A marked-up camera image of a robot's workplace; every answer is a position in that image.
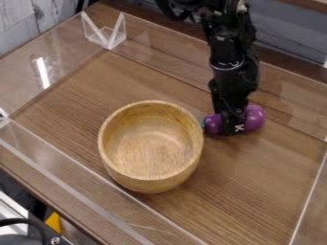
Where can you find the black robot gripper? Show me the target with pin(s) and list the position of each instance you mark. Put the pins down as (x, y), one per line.
(234, 82)

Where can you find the purple toy eggplant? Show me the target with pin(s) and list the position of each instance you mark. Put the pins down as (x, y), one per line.
(255, 120)

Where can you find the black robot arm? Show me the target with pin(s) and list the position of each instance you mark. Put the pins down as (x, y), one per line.
(230, 34)

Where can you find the brown wooden bowl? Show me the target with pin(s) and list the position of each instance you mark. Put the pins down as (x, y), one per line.
(150, 144)

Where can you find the yellow black equipment base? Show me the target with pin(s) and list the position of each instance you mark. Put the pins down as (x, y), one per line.
(46, 229)

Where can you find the clear acrylic corner bracket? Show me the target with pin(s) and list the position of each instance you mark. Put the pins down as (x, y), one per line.
(107, 37)

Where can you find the clear acrylic tray wall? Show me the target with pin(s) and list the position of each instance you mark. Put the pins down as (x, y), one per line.
(107, 213)

